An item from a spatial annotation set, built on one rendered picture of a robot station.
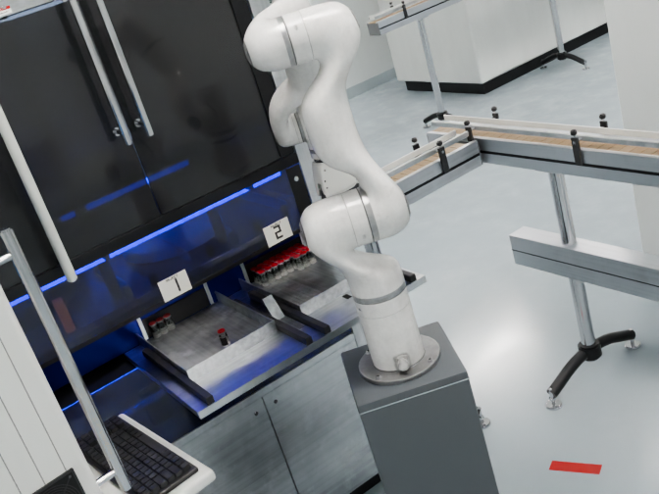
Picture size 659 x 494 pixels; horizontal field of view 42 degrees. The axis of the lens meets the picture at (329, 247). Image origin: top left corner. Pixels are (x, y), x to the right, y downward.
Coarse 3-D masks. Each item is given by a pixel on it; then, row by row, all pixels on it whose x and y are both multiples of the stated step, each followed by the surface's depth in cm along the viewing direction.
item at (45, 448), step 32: (0, 288) 153; (0, 320) 153; (0, 352) 154; (32, 352) 159; (0, 384) 155; (32, 384) 159; (0, 416) 156; (32, 416) 160; (64, 416) 164; (0, 448) 156; (32, 448) 160; (64, 448) 164; (0, 480) 157; (32, 480) 161; (64, 480) 165
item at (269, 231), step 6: (276, 222) 244; (282, 222) 246; (288, 222) 247; (264, 228) 243; (270, 228) 244; (276, 228) 245; (282, 228) 246; (288, 228) 247; (270, 234) 244; (282, 234) 246; (288, 234) 248; (270, 240) 244; (276, 240) 246; (270, 246) 245
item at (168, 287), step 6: (174, 276) 230; (180, 276) 231; (186, 276) 232; (162, 282) 228; (168, 282) 229; (174, 282) 230; (180, 282) 231; (186, 282) 232; (162, 288) 229; (168, 288) 230; (174, 288) 231; (180, 288) 232; (186, 288) 233; (162, 294) 229; (168, 294) 230; (174, 294) 231; (168, 300) 230
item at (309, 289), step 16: (288, 272) 252; (304, 272) 249; (320, 272) 246; (336, 272) 242; (256, 288) 242; (272, 288) 245; (288, 288) 242; (304, 288) 239; (320, 288) 236; (336, 288) 228; (288, 304) 228; (304, 304) 223; (320, 304) 226
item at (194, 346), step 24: (216, 312) 242; (240, 312) 236; (168, 336) 236; (192, 336) 232; (216, 336) 228; (240, 336) 224; (264, 336) 218; (168, 360) 218; (192, 360) 219; (216, 360) 212
